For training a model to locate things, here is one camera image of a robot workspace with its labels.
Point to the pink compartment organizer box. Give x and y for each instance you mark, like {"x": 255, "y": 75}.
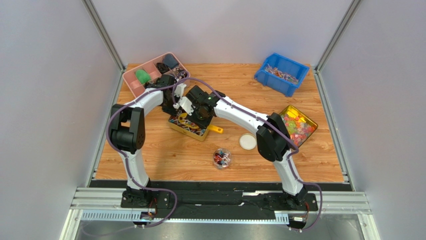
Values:
{"x": 155, "y": 68}

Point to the yellow plastic scoop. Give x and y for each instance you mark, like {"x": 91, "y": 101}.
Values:
{"x": 183, "y": 119}

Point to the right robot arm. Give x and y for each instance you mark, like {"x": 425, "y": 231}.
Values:
{"x": 272, "y": 138}

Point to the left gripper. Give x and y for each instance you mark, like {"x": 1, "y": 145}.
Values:
{"x": 172, "y": 112}

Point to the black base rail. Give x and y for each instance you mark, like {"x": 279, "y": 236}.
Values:
{"x": 223, "y": 201}

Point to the dark blue rolled sock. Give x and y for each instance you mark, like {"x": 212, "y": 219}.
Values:
{"x": 170, "y": 61}

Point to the gold tin of lollipops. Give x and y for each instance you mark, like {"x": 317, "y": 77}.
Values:
{"x": 181, "y": 124}

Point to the clear glass jar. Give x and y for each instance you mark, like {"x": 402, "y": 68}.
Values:
{"x": 222, "y": 158}

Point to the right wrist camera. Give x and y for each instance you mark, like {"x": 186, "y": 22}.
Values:
{"x": 185, "y": 104}

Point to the white jar lid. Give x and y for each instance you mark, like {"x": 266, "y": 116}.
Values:
{"x": 247, "y": 141}

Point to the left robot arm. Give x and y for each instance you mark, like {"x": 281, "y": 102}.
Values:
{"x": 126, "y": 133}

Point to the blue plastic bin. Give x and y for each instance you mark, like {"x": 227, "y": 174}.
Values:
{"x": 281, "y": 74}

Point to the green rolled sock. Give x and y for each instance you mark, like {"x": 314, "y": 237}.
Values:
{"x": 142, "y": 76}

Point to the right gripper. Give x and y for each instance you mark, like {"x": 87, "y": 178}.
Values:
{"x": 194, "y": 120}

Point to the tin of gummy candies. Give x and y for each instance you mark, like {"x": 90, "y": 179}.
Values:
{"x": 299, "y": 126}

